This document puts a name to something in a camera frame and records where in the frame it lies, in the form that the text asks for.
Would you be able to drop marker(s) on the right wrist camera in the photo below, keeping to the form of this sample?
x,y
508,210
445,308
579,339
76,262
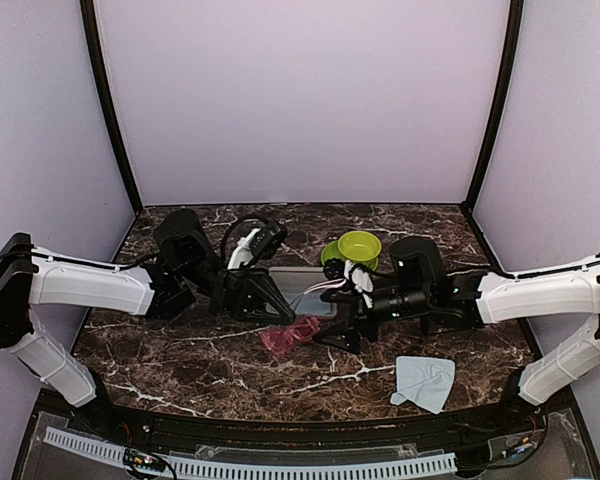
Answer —
x,y
346,274

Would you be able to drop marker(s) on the green plate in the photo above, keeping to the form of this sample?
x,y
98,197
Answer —
x,y
331,251

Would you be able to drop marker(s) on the pink sunglasses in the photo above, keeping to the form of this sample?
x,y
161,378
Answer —
x,y
281,339

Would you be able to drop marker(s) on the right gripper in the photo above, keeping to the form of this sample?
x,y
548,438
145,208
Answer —
x,y
358,317

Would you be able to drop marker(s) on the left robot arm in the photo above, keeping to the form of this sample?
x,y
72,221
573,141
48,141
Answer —
x,y
160,285

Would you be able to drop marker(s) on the black table front rail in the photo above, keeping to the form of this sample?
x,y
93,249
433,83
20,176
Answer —
x,y
465,430

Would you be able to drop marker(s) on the blue cleaning cloth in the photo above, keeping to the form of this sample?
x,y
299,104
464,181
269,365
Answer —
x,y
423,381
311,305

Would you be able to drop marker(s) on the pink glasses case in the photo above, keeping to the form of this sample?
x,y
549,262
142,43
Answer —
x,y
293,281

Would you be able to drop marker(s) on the green bowl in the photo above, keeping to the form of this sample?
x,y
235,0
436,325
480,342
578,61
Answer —
x,y
360,246

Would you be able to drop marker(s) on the black frame post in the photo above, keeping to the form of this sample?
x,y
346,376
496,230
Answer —
x,y
500,94
106,101

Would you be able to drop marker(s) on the right black frame post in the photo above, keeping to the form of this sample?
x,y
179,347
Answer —
x,y
500,94

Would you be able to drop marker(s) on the white slotted cable duct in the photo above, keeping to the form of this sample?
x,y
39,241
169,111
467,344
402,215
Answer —
x,y
145,465

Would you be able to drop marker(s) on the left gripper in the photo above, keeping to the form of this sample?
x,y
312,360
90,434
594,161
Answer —
x,y
237,291

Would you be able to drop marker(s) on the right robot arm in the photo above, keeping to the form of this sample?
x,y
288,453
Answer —
x,y
421,288

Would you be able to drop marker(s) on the left black frame post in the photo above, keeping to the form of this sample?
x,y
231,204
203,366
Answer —
x,y
106,101

